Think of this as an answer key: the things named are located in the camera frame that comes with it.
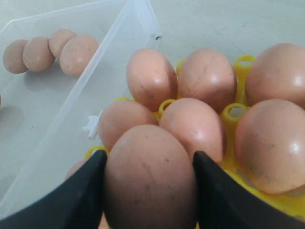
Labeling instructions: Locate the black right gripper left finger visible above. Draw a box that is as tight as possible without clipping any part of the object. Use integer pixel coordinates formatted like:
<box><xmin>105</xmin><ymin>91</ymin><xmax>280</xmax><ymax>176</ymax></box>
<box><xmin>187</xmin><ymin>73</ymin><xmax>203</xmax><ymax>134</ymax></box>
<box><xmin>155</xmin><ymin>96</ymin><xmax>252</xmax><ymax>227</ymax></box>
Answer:
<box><xmin>0</xmin><ymin>150</ymin><xmax>107</xmax><ymax>229</ymax></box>

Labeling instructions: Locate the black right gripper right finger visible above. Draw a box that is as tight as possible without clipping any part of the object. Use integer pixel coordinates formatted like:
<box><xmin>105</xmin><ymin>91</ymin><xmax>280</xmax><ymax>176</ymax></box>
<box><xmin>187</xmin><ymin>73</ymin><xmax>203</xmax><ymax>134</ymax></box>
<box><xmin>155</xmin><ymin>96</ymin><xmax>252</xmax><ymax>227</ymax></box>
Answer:
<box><xmin>193</xmin><ymin>151</ymin><xmax>305</xmax><ymax>229</ymax></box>

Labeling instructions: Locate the brown egg third row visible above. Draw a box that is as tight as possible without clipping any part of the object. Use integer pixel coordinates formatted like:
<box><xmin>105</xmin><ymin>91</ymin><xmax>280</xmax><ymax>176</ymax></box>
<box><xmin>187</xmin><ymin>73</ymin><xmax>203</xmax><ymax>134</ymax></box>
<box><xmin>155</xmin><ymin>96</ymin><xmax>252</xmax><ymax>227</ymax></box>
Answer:
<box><xmin>103</xmin><ymin>125</ymin><xmax>198</xmax><ymax>229</ymax></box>

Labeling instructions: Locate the brown egg lone right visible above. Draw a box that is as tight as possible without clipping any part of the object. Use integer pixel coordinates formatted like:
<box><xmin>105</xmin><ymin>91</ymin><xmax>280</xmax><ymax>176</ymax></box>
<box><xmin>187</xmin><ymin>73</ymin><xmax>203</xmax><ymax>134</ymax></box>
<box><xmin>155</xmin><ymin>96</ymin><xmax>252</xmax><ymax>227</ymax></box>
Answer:
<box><xmin>65</xmin><ymin>159</ymin><xmax>88</xmax><ymax>180</ymax></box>

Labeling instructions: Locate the clear plastic box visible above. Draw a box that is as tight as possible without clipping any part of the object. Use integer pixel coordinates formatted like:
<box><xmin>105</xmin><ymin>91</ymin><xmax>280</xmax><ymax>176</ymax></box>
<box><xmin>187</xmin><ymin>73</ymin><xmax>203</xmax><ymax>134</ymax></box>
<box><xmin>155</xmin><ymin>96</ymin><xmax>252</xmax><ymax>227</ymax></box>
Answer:
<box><xmin>0</xmin><ymin>0</ymin><xmax>162</xmax><ymax>218</ymax></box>

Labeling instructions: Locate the yellow plastic egg tray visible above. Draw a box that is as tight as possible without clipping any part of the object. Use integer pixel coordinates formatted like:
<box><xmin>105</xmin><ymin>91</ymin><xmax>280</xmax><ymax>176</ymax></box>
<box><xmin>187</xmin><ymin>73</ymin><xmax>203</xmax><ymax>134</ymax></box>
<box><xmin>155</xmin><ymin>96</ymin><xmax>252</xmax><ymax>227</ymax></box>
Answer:
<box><xmin>83</xmin><ymin>54</ymin><xmax>305</xmax><ymax>226</ymax></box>

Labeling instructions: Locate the brown egg second row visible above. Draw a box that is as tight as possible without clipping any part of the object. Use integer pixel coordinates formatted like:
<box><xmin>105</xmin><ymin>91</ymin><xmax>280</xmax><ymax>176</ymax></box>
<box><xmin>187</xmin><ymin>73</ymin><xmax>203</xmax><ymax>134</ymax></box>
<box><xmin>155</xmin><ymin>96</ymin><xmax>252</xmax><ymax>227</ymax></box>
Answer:
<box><xmin>22</xmin><ymin>36</ymin><xmax>55</xmax><ymax>72</ymax></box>

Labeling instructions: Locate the brown egg top back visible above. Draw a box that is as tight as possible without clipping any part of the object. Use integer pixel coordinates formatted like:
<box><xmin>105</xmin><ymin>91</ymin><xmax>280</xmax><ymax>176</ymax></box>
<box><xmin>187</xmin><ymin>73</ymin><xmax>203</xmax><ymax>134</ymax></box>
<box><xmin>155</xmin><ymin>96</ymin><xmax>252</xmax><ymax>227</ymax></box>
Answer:
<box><xmin>49</xmin><ymin>29</ymin><xmax>77</xmax><ymax>59</ymax></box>

